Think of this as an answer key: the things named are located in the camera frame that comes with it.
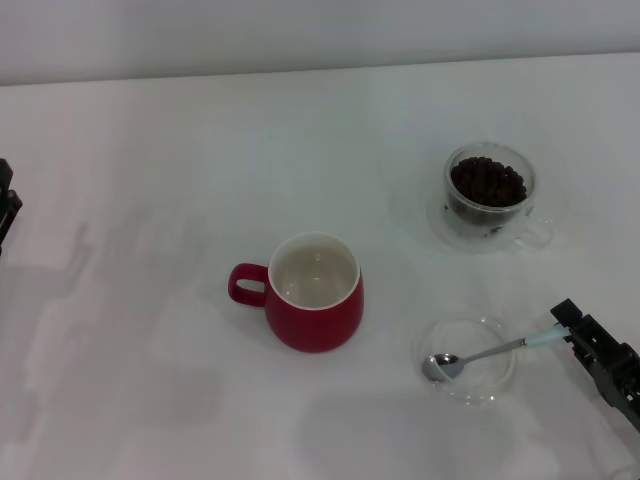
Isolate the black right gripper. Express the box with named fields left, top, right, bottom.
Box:
left=549, top=298, right=640, bottom=434

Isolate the small clear glass dish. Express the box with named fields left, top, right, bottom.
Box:
left=412, top=314, right=517, bottom=407

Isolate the steel spoon with blue handle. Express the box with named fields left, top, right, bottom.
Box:
left=421, top=324, right=569, bottom=384

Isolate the clear glass cup with handle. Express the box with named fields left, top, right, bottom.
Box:
left=444, top=142, right=555, bottom=250

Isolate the clear glass saucer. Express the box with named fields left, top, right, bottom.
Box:
left=426, top=194, right=539, bottom=255

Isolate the coffee bean pile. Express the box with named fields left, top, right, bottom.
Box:
left=449, top=156, right=529, bottom=224

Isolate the red ceramic mug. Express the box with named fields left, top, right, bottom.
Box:
left=228, top=230, right=365, bottom=354

